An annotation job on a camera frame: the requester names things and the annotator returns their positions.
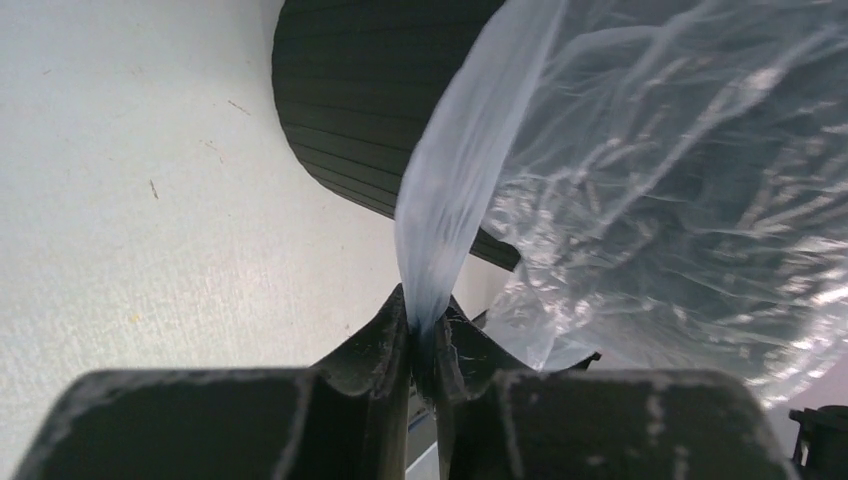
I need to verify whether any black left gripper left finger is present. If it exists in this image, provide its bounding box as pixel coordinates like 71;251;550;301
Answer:
15;289;410;479

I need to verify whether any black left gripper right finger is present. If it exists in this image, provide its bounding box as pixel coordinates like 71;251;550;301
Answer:
432;308;796;479

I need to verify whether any blue plastic trash bag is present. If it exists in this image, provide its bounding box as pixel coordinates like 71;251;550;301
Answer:
395;1;847;406

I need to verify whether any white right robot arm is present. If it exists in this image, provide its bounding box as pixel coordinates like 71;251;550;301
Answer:
788;405;848;480

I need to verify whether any black trash bin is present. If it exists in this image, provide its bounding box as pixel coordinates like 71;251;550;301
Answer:
271;0;522;273

